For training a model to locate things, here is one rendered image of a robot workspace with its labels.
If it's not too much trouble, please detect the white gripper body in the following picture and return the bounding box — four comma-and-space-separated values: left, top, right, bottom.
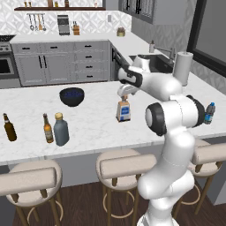
117, 84, 139, 98

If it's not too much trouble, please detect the amber bottle with white-blue label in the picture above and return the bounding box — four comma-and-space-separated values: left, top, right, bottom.
116, 94, 132, 123

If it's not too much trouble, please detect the dark dishwasher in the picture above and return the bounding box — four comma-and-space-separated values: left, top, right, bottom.
109, 43, 131, 82

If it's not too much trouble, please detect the dark sink basin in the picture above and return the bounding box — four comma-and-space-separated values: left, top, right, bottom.
128, 53, 175, 74

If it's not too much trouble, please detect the grey soap dispenser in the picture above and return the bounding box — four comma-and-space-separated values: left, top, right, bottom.
148, 40, 156, 54

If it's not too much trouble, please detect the grey tap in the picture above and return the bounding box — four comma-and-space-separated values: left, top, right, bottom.
154, 45, 177, 64

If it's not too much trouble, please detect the black bowl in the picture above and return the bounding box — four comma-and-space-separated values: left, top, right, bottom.
58, 87, 86, 108

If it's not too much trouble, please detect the brown woven pot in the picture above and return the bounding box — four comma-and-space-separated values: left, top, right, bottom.
116, 26, 127, 38

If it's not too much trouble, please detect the white paper towel roll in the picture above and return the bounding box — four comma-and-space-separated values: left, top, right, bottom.
172, 50, 194, 87

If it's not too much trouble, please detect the grey base cupboard run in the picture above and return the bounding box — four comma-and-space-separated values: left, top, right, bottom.
10, 39, 112, 87

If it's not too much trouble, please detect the beige round bar stool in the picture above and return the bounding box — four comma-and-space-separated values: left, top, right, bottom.
94, 148, 158, 226
0, 159, 64, 226
172, 138, 226, 220

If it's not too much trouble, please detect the grey bottle with gold cap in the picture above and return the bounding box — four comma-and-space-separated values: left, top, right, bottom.
53, 111, 71, 147

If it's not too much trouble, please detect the wooden knife block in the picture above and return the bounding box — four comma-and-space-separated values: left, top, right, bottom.
72, 20, 81, 36

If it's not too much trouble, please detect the blue plastic water bottle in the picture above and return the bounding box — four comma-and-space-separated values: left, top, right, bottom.
204, 102, 216, 125

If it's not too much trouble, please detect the brown bottle with tan label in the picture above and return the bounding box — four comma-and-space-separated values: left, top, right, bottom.
42, 113, 56, 144

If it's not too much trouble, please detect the black framed window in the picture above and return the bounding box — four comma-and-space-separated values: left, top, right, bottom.
186, 0, 226, 78

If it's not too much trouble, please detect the steel oven with hob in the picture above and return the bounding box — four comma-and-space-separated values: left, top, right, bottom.
0, 34, 22, 89

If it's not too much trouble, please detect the plain brown glass bottle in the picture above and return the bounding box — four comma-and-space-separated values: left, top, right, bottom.
2, 112, 18, 142

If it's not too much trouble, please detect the grey wall cupboard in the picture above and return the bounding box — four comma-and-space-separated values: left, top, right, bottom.
117, 0, 196, 26

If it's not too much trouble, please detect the dark wooden wall shelf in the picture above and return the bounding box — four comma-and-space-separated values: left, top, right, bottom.
13, 6, 107, 11

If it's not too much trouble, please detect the rail with hanging tools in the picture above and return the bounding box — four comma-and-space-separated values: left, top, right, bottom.
26, 12, 48, 32

